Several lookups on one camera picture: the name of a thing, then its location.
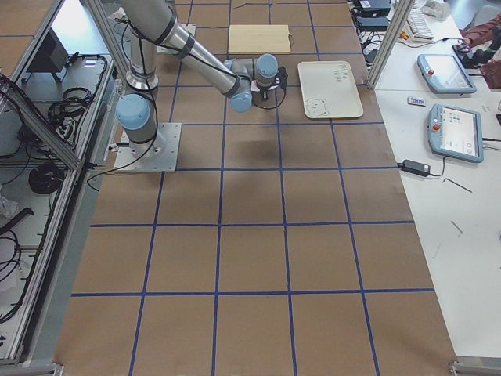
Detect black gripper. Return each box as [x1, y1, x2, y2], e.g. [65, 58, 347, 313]
[258, 67, 288, 99]

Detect white round plate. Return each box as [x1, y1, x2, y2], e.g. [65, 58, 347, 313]
[251, 81, 261, 92]

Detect cream bear tray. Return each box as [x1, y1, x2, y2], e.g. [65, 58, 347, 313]
[297, 60, 363, 119]

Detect bamboo cutting board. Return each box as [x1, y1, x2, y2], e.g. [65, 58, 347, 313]
[228, 24, 291, 54]

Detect small printed card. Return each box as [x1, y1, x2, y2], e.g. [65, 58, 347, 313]
[407, 96, 427, 107]

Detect white keyboard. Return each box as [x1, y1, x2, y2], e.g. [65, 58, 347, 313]
[405, 8, 434, 42]

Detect black power adapter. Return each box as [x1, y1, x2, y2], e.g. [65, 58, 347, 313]
[397, 159, 431, 177]

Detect upper teach pendant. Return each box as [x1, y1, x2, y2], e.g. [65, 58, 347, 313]
[416, 54, 477, 94]

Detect teach pendant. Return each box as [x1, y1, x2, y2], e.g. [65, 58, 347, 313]
[416, 54, 477, 94]
[427, 104, 484, 163]

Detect lower teach pendant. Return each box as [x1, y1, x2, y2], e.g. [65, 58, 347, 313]
[427, 104, 484, 163]

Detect black allen key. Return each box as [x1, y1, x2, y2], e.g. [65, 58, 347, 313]
[442, 178, 473, 193]

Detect black monitor box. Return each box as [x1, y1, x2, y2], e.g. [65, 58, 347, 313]
[23, 28, 69, 82]

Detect aluminium frame post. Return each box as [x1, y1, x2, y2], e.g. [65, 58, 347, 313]
[366, 0, 414, 89]

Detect coiled black cable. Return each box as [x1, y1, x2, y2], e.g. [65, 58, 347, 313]
[28, 160, 63, 196]

